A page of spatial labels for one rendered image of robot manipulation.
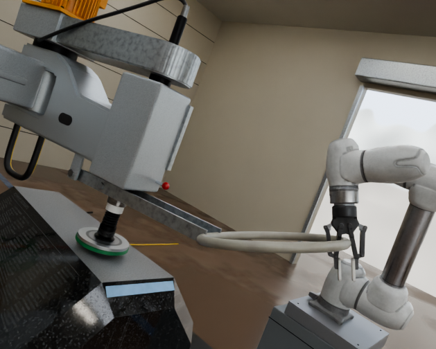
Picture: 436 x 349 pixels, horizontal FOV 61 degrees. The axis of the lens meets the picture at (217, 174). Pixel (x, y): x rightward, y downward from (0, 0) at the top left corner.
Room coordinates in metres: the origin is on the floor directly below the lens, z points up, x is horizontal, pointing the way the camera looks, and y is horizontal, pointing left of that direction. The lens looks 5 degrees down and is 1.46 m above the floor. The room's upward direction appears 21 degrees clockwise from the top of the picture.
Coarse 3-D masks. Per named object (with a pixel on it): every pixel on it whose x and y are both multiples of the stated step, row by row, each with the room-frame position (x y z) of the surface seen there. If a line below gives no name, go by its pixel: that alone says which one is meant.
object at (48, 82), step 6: (48, 72) 1.72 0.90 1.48; (42, 78) 1.71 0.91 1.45; (48, 78) 1.71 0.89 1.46; (54, 78) 1.73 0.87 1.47; (42, 84) 1.71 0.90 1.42; (48, 84) 1.72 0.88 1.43; (54, 84) 1.74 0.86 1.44; (42, 90) 1.71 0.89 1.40; (48, 90) 1.72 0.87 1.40; (42, 96) 1.72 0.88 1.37; (48, 96) 1.73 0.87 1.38; (36, 102) 1.71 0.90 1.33; (42, 102) 1.72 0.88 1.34; (48, 102) 1.74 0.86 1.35; (30, 108) 1.70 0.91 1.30; (36, 108) 1.71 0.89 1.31; (42, 108) 1.72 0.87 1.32
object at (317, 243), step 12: (204, 240) 1.08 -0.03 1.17; (216, 240) 1.04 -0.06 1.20; (228, 240) 1.01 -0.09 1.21; (240, 240) 1.00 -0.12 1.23; (300, 240) 1.38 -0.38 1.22; (312, 240) 1.34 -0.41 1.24; (324, 240) 1.29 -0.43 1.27; (336, 240) 1.04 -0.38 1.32; (348, 240) 1.10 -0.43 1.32; (264, 252) 0.97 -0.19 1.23; (276, 252) 0.96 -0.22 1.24; (288, 252) 0.96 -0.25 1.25; (300, 252) 0.97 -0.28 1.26; (312, 252) 0.98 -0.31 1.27; (324, 252) 1.00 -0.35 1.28
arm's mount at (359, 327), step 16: (288, 304) 1.74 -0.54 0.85; (304, 304) 1.77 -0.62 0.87; (304, 320) 1.68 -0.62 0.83; (320, 320) 1.66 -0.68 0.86; (352, 320) 1.79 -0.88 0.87; (320, 336) 1.62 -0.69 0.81; (336, 336) 1.58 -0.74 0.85; (352, 336) 1.61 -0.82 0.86; (368, 336) 1.67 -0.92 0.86; (384, 336) 1.74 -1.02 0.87
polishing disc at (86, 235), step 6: (84, 228) 1.52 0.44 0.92; (90, 228) 1.55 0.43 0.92; (96, 228) 1.57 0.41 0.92; (78, 234) 1.43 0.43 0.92; (84, 234) 1.45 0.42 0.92; (90, 234) 1.48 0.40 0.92; (114, 234) 1.58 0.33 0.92; (84, 240) 1.40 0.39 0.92; (90, 240) 1.41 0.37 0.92; (96, 240) 1.44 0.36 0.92; (114, 240) 1.51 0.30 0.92; (120, 240) 1.53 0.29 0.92; (126, 240) 1.56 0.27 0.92; (96, 246) 1.39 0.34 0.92; (102, 246) 1.40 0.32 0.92; (108, 246) 1.42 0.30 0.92; (114, 246) 1.45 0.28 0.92; (120, 246) 1.47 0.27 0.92; (126, 246) 1.50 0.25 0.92
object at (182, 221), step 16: (80, 176) 1.52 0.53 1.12; (96, 176) 1.49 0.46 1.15; (112, 192) 1.44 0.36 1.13; (128, 192) 1.40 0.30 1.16; (144, 192) 1.52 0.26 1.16; (144, 208) 1.36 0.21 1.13; (160, 208) 1.33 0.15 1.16; (176, 208) 1.43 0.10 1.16; (176, 224) 1.29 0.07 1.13; (192, 224) 1.26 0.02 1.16; (208, 224) 1.36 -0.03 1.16
